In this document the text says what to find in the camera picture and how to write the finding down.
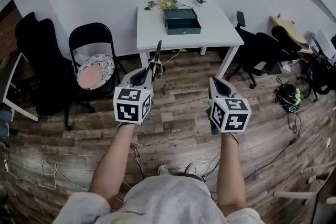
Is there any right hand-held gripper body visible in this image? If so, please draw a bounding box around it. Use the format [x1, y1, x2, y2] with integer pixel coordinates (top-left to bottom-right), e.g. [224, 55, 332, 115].
[208, 76, 252, 136]

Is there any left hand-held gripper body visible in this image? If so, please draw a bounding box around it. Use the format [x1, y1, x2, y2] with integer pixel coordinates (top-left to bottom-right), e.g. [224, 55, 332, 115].
[113, 67, 155, 126]

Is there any dark green metal box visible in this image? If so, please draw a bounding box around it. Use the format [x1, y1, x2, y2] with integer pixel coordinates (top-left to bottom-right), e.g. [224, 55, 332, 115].
[162, 7, 202, 36]

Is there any person's right forearm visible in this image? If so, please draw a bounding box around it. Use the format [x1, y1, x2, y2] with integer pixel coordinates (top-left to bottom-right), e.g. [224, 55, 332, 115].
[215, 132, 247, 212]

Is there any person's left forearm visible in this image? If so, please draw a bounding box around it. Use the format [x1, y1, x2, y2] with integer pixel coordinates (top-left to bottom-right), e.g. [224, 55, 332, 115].
[88, 123, 137, 205]

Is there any pink floral seat cushion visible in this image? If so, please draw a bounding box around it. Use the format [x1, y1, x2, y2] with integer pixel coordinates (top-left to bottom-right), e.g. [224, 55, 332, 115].
[76, 54, 116, 90]

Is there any pink plate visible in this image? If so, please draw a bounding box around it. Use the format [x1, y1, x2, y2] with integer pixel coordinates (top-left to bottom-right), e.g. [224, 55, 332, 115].
[78, 65, 103, 89]

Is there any black and green helmet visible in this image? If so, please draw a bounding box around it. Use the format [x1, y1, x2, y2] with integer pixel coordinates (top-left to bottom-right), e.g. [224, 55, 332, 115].
[274, 83, 302, 113]

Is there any small variegated potted plant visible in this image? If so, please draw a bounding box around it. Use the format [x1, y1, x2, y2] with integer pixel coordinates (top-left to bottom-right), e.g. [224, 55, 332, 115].
[143, 0, 159, 11]

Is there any person's left white shoe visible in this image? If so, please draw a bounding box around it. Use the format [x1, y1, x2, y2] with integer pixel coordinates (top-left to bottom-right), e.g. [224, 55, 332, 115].
[157, 164, 171, 176]

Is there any pale yellow flower bouquet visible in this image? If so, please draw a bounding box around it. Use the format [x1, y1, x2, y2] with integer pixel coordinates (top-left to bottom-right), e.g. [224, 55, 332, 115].
[159, 0, 195, 10]

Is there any black office chair with armrests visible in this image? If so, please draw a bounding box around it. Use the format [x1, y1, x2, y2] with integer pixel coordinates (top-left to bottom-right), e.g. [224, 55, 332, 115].
[225, 10, 305, 90]

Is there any black folding chair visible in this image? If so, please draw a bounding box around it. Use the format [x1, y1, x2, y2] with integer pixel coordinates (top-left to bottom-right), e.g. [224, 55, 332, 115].
[68, 22, 128, 99]

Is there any black mesh office chair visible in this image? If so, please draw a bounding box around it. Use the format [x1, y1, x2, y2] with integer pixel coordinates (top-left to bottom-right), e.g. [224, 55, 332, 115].
[271, 25, 336, 103]

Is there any person's light grey shirt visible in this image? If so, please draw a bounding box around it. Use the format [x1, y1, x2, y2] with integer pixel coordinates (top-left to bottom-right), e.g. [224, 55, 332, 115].
[52, 175, 266, 224]

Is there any light wooden desk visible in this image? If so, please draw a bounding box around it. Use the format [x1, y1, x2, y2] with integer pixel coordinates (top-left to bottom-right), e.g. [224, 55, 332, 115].
[269, 15, 314, 55]

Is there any black high-back office chair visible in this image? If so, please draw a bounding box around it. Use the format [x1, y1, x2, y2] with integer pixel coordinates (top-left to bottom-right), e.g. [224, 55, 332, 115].
[15, 12, 95, 131]

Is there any white side table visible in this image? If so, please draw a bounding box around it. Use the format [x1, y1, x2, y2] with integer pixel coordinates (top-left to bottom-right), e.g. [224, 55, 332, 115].
[0, 52, 39, 122]

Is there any white cable under table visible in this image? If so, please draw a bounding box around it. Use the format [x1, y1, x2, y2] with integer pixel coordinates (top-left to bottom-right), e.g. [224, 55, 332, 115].
[160, 48, 184, 66]

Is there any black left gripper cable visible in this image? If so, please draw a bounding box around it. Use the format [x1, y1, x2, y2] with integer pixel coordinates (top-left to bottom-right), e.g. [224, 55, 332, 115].
[130, 143, 145, 182]

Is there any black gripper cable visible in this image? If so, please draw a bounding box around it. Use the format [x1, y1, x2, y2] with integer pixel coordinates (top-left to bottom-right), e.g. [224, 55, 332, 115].
[203, 152, 221, 179]
[130, 143, 145, 182]

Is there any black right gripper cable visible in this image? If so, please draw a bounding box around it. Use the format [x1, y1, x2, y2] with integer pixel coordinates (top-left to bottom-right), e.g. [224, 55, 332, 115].
[203, 152, 221, 179]

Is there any long black floor cable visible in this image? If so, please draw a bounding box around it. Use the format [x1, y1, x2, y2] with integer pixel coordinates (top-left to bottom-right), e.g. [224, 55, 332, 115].
[244, 138, 297, 182]

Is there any black helmet cable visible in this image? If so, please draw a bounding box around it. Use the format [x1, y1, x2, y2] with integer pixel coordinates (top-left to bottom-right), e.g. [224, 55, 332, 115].
[286, 110, 302, 137]

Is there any white floor cable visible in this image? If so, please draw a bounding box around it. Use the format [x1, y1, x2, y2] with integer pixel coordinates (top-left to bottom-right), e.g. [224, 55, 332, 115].
[5, 159, 90, 191]

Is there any white chair frame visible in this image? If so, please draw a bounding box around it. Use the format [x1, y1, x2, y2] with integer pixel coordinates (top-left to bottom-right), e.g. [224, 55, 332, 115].
[272, 159, 336, 205]

